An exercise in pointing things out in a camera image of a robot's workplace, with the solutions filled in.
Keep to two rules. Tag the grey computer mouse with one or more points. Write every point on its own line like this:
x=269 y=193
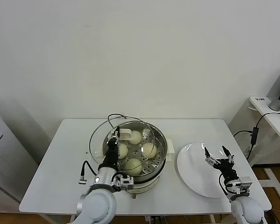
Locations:
x=275 y=105

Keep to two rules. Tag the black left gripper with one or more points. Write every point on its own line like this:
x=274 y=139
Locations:
x=112 y=155

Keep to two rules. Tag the glass pot lid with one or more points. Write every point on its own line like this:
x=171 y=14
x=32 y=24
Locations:
x=126 y=134

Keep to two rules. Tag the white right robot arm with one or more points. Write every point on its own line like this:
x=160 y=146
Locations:
x=247 y=210

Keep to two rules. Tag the black power adapter brick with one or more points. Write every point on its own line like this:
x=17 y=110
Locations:
x=254 y=136

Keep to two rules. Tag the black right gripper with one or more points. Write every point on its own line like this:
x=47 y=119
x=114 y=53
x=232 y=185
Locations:
x=225 y=168

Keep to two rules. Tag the cream electric cooker base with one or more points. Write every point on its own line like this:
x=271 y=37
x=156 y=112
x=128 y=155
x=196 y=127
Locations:
x=147 y=186

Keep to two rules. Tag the white steamed baozi bun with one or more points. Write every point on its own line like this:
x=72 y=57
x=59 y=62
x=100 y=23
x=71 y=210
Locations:
x=123 y=150
x=135 y=137
x=133 y=166
x=149 y=150

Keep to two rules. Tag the white side desk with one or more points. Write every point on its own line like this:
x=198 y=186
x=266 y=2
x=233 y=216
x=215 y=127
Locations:
x=274 y=122

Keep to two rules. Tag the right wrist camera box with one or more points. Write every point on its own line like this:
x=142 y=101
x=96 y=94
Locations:
x=243 y=184

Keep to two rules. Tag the white cabinet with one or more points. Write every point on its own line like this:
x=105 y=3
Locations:
x=4 y=158

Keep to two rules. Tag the white round plate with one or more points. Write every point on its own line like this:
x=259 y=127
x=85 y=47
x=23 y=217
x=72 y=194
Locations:
x=193 y=168

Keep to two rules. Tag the perforated steel steamer basket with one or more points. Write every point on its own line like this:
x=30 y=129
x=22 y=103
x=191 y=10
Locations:
x=158 y=163

